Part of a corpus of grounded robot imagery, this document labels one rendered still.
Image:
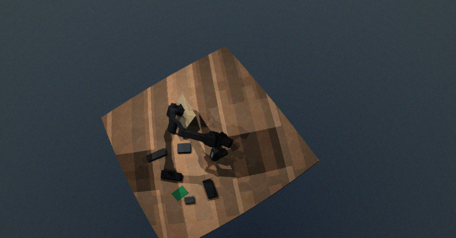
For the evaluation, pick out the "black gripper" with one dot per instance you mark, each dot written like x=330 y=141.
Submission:
x=222 y=152

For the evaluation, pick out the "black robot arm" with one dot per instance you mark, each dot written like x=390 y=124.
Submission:
x=211 y=139

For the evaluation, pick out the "green flat rectangular block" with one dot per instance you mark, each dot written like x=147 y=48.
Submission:
x=180 y=193

